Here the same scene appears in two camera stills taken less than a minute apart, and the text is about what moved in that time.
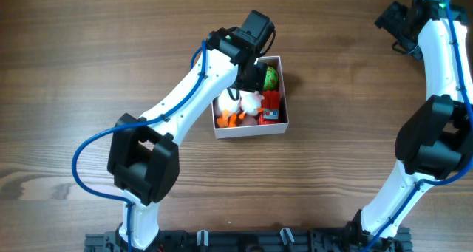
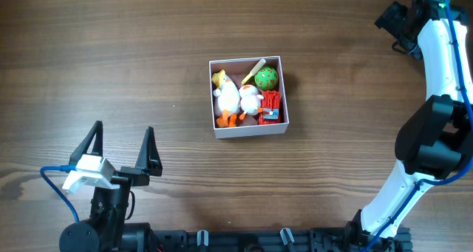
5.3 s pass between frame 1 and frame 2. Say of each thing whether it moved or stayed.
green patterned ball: stayed
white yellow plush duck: stayed
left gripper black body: moved
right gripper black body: stayed
